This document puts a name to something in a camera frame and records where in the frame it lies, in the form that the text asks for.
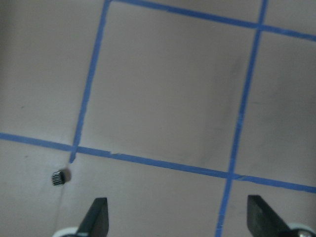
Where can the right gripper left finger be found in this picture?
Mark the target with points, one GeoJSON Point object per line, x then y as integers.
{"type": "Point", "coordinates": [96, 221]}

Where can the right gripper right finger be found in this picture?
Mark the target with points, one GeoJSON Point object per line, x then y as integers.
{"type": "Point", "coordinates": [263, 221]}

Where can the small black bearing gear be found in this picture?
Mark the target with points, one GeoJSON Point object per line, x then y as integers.
{"type": "Point", "coordinates": [58, 178]}

